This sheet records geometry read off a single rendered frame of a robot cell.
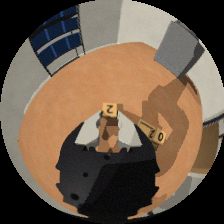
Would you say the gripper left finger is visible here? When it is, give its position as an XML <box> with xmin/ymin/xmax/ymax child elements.
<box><xmin>55</xmin><ymin>110</ymin><xmax>103</xmax><ymax>171</ymax></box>

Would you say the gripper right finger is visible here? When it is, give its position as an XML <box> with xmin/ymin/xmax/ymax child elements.
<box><xmin>117</xmin><ymin>111</ymin><xmax>160</xmax><ymax>174</ymax></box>

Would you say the tan wooden number cube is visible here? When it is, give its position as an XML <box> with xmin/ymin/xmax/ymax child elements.
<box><xmin>102</xmin><ymin>103</ymin><xmax>117</xmax><ymax>119</ymax></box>
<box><xmin>148</xmin><ymin>128</ymin><xmax>166</xmax><ymax>145</ymax></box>

